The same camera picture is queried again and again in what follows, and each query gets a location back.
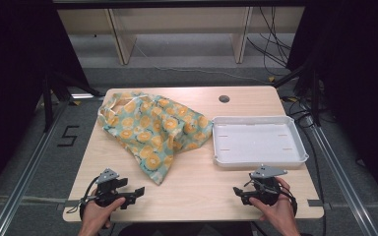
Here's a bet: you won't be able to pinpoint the dark curtain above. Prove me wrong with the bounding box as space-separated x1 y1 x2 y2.
286 0 378 210
0 0 92 205

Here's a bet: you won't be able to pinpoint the orange floral fabric bag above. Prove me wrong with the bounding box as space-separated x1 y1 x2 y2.
96 90 215 187

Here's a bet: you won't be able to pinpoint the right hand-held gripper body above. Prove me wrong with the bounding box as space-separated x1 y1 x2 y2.
248 164 288 207

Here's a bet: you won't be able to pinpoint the person's left hand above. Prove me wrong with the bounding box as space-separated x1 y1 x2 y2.
80 189 127 231

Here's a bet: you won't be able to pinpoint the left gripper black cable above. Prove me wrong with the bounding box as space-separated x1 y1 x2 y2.
66 176 100 220

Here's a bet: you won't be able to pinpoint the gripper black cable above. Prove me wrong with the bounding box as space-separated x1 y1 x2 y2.
244 173 328 236
66 176 100 220

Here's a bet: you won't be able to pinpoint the person's right hand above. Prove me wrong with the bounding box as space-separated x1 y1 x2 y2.
248 176 299 231

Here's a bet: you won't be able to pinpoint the black floor cables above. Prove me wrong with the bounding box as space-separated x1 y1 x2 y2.
246 6 323 132

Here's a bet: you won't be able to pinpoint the white plastic tray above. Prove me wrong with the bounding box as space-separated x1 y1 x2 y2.
212 115 310 169

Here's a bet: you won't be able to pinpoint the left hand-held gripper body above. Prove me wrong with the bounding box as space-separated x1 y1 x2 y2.
93 167 130 208

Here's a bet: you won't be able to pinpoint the black metal stand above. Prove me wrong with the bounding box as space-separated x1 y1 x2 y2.
41 70 106 132
272 62 323 127

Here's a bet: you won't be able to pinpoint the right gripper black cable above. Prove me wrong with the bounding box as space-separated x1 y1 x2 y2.
244 173 328 236

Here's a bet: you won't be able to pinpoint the aluminium floor rail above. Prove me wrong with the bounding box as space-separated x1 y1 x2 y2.
303 114 378 236
0 101 72 236

